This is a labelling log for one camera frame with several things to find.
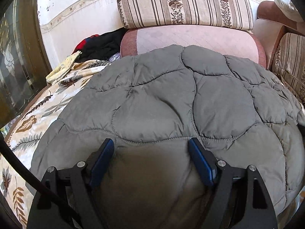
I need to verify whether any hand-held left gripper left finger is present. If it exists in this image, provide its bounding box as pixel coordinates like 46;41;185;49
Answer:
26;138;115;229

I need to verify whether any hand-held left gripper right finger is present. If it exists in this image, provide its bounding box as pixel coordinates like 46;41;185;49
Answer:
187;137;278;229

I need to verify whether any grey quilted jacket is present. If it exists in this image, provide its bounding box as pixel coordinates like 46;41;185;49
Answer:
30;44;305;229

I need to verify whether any leaf print fleece blanket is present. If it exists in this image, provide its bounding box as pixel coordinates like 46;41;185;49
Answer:
0;61;112;229

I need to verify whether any pale yellow patterned cloth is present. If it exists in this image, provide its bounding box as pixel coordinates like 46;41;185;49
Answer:
46;52;83;85

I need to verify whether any small purple cloth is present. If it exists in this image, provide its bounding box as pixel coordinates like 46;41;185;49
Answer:
108;52;122;62

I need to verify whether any black garment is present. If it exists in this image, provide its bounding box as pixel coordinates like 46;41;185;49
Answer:
77;28;127;62

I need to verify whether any red garment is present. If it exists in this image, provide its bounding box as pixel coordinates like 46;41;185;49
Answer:
73;34;100;53

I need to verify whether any pink sofa seat cushion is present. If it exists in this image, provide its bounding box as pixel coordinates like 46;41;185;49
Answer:
120;25;267;69

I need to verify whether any wooden stained glass door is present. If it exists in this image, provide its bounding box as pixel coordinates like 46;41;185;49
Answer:
0;0;51;127

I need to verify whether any striped floral sofa back cushion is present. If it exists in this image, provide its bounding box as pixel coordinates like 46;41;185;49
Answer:
116;0;254;31
269;32;305;101

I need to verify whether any brown sofa armrest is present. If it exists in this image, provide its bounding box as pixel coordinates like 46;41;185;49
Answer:
257;0;305;71

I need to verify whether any white cloth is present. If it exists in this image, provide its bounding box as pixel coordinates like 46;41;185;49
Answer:
274;0;304;23

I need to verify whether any black cable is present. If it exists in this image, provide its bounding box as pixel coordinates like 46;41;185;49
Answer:
0;134;81;229

